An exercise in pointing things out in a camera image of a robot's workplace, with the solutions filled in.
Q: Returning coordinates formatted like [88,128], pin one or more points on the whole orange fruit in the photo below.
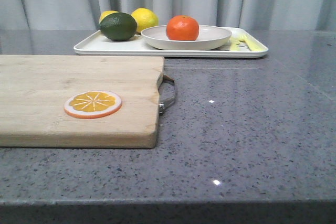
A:
[182,27]

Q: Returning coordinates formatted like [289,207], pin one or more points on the beige round plate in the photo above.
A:
[210,37]

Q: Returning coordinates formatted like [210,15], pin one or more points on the white rectangular tray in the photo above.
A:
[98,44]

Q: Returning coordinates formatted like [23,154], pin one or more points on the orange slice toy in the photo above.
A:
[92,104]

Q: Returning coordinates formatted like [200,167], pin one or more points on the yellow lemon right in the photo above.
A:
[145,18]

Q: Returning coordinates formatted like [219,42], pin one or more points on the yellow lemon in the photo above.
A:
[145,18]
[105,14]

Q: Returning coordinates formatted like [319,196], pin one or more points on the green lime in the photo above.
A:
[118,26]

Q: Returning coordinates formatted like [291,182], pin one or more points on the yellow-green plastic fork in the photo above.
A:
[253,46]

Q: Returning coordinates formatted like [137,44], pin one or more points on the yellow lemon left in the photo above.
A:
[105,14]

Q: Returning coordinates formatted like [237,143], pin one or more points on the wooden cutting board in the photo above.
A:
[34,89]

